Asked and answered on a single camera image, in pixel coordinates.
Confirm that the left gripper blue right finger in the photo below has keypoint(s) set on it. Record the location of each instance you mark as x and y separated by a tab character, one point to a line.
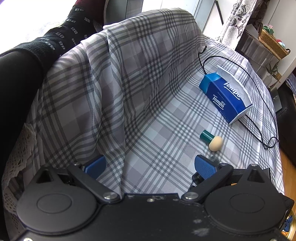
211	169

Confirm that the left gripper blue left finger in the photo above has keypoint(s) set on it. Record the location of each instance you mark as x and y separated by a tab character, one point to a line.
94	168

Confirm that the green handled beige makeup sponge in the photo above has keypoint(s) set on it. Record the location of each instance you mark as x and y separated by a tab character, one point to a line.
214	142

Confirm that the white lace cloth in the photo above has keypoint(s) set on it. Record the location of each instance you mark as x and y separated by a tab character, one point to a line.
17	161

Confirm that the blue Tempo tissue box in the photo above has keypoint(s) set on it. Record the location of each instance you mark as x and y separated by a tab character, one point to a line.
227	94

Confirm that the grey plaid bed sheet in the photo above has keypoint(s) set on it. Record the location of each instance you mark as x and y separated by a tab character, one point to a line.
131	92

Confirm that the black leather sofa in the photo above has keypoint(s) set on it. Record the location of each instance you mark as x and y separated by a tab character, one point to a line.
284	105

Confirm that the potted plant white pot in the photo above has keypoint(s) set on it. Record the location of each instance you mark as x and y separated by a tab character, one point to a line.
272	73

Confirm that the black patterned sock leg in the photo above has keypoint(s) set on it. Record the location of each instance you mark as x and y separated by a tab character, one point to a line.
85	19

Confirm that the grey side table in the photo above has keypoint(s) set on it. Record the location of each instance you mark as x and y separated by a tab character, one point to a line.
254	51

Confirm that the wicker basket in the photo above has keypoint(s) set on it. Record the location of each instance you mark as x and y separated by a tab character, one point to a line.
266	37

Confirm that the patterned curtain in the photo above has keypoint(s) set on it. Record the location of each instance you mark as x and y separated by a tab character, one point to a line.
239	16

